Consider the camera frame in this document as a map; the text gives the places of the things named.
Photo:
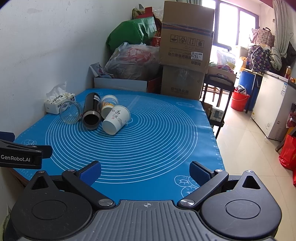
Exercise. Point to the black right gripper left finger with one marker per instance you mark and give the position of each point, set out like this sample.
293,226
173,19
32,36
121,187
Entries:
79,182

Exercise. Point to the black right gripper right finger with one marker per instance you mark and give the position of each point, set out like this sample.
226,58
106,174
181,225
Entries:
210,183

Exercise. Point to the white paper cup with print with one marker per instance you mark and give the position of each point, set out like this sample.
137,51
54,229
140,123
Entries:
116,119

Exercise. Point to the black cylindrical thermos cup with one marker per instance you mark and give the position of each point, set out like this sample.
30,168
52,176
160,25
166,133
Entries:
91,116

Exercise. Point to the clear glass cup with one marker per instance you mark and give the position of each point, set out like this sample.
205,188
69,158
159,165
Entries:
70,112

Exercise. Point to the orange white paper cup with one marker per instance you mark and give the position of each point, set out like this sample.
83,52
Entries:
107,104

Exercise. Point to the blue silicone baking mat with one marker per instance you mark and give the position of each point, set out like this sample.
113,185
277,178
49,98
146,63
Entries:
148,159

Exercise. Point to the white tissue pack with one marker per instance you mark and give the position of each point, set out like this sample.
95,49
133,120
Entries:
56,97

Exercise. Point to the red plastic bag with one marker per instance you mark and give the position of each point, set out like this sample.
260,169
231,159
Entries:
288,152

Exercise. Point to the red plastic bucket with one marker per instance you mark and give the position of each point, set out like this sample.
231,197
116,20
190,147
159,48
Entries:
239,101

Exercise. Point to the black metal chair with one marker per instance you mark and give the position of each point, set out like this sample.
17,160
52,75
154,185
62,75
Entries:
219,85

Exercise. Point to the lower cardboard box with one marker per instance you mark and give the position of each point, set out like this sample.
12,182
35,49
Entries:
183,83

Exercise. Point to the blue plastic barrel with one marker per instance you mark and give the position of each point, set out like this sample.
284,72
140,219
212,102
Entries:
251,81

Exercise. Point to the white flat box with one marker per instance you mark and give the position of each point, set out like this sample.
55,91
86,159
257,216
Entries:
121,84

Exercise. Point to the white chest freezer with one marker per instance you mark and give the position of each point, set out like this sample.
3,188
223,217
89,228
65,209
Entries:
272,107

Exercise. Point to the white paper gift bag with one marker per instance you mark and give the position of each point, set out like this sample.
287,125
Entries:
98,71

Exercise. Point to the translucent bag with red contents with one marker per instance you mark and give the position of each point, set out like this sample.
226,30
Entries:
135,62

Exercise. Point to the purple patterned bag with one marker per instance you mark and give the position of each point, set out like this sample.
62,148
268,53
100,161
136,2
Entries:
258,59

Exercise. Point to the large upper cardboard box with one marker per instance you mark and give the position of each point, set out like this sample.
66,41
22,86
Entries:
187,36

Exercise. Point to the pink checkered bag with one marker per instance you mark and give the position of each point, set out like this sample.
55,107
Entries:
262,36

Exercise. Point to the green plastic bag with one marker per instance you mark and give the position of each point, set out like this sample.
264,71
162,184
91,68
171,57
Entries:
133,32

